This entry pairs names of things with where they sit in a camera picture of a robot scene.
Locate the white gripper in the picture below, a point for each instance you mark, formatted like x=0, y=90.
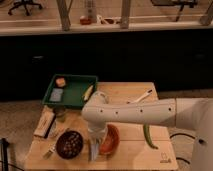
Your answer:
x=97, y=131

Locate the red bowl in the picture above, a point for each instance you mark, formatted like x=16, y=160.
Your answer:
x=111, y=142

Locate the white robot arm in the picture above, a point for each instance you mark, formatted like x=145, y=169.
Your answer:
x=185, y=113

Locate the dark bowl with nuts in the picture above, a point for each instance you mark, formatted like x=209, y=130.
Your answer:
x=69, y=145

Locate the yellow corn cob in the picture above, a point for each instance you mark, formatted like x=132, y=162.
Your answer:
x=88, y=93

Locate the small glass jar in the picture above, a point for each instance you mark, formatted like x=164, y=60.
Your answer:
x=60, y=113

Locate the metal fork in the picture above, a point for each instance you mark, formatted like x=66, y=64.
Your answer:
x=52, y=149

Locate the white box with black edge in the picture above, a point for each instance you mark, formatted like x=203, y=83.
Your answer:
x=45, y=122

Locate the green plastic tray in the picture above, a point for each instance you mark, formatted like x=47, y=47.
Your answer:
x=73, y=91

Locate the grey sponge pad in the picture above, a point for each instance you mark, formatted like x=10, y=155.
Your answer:
x=56, y=95

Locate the orange sponge cube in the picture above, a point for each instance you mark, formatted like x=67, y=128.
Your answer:
x=60, y=82

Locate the black stand at left edge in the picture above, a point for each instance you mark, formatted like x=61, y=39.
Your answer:
x=3, y=151

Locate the red object on shelf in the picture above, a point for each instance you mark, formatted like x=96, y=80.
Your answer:
x=85, y=21

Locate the black office chair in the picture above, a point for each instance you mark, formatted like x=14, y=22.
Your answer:
x=24, y=3

